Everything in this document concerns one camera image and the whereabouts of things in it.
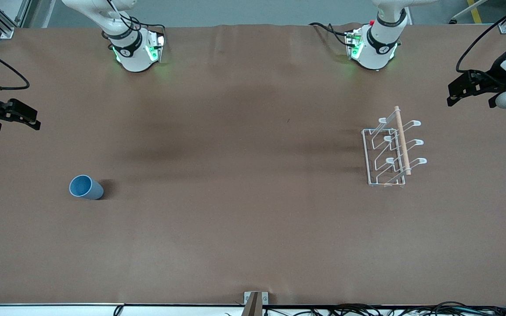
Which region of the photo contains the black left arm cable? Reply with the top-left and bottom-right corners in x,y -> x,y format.
455,0 -> 506,75

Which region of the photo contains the black left base cable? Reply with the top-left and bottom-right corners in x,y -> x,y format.
309,22 -> 355,47

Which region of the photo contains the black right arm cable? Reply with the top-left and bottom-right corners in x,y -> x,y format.
0,39 -> 30,91

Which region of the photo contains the black base cable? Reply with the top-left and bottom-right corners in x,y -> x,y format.
101,0 -> 166,44
309,22 -> 355,47

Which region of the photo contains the table cover sheet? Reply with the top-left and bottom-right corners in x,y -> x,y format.
0,22 -> 506,306

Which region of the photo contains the blue plastic cup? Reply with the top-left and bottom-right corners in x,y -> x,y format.
69,175 -> 105,201

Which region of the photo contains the aluminium frame post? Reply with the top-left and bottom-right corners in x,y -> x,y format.
0,0 -> 32,39

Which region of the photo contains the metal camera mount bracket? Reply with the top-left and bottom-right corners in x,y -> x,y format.
242,291 -> 269,316

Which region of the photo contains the black right base cable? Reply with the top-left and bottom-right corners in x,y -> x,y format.
101,0 -> 166,44

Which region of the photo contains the white wire cup holder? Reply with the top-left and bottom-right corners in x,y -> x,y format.
361,105 -> 428,187

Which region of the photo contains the black cable bundle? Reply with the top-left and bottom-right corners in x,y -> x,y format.
263,302 -> 506,316

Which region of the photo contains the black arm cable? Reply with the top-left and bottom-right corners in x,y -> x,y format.
0,39 -> 30,91
455,0 -> 506,75

